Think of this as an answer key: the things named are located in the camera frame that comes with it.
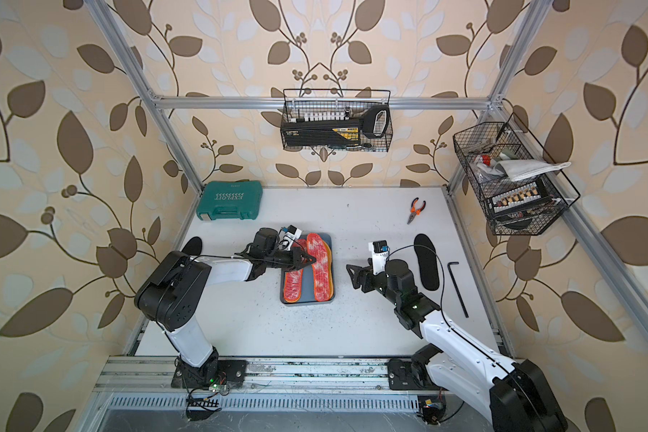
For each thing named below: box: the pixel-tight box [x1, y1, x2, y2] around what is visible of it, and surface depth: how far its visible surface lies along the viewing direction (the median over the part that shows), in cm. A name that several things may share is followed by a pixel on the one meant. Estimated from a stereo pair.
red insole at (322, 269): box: [306, 233, 334, 302], surface depth 91 cm
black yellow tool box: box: [280, 118, 361, 147], surface depth 86 cm
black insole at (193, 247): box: [181, 235, 203, 256], surface depth 104 cm
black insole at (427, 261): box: [413, 233, 441, 291], surface depth 101 cm
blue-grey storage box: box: [279, 233, 336, 306], surface depth 91 cm
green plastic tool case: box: [196, 180, 263, 222], surface depth 114 cm
